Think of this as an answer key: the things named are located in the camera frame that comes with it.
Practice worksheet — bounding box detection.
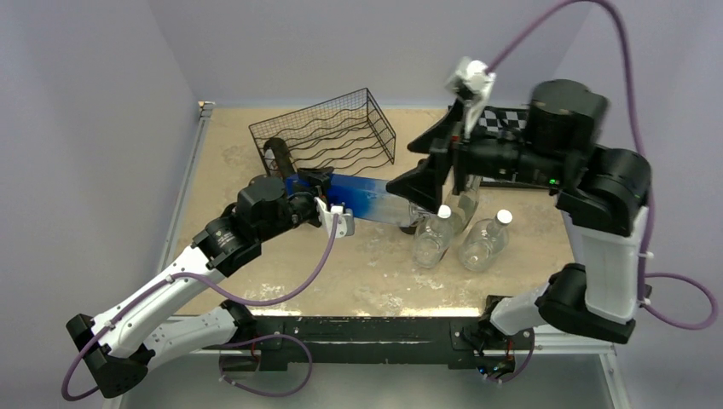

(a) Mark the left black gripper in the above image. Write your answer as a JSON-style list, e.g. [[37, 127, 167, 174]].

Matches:
[[256, 165, 338, 243]]

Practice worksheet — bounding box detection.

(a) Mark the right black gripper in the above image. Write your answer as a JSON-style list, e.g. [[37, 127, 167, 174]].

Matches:
[[383, 95, 562, 211]]

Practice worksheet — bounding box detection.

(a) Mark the green wine bottle gold label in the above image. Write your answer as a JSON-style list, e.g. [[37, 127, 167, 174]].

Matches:
[[263, 137, 297, 179]]

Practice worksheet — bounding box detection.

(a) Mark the blue square glass bottle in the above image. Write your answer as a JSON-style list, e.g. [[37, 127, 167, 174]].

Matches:
[[285, 171, 408, 227]]

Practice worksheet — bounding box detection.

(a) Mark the dark brown wine bottle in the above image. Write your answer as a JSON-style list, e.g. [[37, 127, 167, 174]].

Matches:
[[396, 159, 432, 236]]

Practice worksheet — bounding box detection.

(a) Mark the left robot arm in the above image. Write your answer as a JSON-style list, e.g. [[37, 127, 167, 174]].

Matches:
[[67, 176, 354, 398]]

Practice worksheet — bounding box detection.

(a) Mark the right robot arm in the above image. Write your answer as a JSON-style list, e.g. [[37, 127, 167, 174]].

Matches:
[[386, 79, 651, 347]]

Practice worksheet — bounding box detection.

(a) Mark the clear uncapped glass bottle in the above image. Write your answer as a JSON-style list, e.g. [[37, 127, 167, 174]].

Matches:
[[443, 176, 482, 235]]

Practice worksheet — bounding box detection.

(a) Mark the clear bottle white cap left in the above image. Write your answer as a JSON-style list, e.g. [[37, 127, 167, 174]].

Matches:
[[412, 204, 454, 268]]

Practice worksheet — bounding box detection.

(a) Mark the clear bottle white cap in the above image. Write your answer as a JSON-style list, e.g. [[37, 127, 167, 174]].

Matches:
[[458, 209, 513, 272], [412, 204, 454, 268]]

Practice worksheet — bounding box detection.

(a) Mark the clear bottle white cap right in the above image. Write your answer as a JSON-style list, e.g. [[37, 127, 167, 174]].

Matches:
[[458, 209, 513, 272]]

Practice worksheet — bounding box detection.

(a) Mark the black white chessboard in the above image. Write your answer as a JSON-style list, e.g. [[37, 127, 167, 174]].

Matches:
[[448, 105, 560, 192]]

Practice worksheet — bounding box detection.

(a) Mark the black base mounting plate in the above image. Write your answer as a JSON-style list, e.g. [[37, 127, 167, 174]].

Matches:
[[222, 302, 534, 375]]

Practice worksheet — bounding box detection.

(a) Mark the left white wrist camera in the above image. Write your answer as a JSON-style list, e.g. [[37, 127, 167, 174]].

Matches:
[[315, 198, 355, 239]]

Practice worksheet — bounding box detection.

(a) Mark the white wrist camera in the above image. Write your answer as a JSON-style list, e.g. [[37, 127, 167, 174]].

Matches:
[[445, 56, 496, 139], [315, 198, 355, 239]]

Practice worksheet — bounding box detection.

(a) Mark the black wire wine rack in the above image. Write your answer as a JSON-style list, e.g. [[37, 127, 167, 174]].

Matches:
[[249, 88, 396, 176]]

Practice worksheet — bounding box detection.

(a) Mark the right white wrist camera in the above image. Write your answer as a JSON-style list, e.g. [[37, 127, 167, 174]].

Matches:
[[445, 56, 496, 139]]

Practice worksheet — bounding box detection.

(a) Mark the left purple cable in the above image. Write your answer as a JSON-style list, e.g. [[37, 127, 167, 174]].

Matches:
[[61, 213, 340, 403]]

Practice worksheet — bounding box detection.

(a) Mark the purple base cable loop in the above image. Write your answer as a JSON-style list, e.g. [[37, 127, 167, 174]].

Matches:
[[218, 335, 314, 398]]

